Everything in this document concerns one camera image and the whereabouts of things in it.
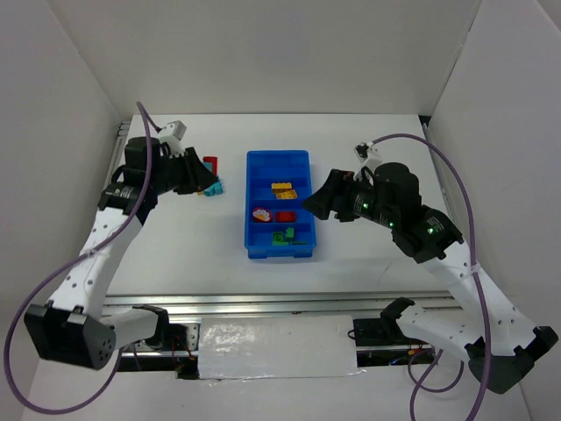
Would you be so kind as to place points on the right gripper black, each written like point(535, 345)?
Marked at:
point(340, 196)

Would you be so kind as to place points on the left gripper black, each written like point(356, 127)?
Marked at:
point(182, 171)

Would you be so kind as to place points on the yellow striped lego brick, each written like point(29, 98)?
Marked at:
point(287, 195)

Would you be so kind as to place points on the green number one lego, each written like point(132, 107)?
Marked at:
point(290, 234)

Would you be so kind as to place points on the small green lego brick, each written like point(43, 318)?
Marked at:
point(278, 239)

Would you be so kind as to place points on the red flower lego brick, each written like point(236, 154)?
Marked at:
point(262, 215)

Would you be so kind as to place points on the red sloped lego piece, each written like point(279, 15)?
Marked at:
point(285, 216)

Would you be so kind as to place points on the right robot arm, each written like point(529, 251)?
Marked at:
point(498, 343)

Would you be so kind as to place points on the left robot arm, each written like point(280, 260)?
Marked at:
point(69, 327)

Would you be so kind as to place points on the teal printed lego block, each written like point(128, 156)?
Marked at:
point(215, 189)

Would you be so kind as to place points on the blue divided plastic tray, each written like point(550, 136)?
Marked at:
point(262, 169)

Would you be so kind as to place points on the white foil cover panel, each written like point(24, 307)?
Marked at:
point(282, 347)

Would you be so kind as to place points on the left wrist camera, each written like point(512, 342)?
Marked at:
point(172, 131)

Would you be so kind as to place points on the aluminium frame rail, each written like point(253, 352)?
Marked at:
point(187, 307)

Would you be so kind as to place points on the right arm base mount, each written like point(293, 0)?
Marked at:
point(376, 348)

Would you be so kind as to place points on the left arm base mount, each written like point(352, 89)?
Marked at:
point(177, 354)

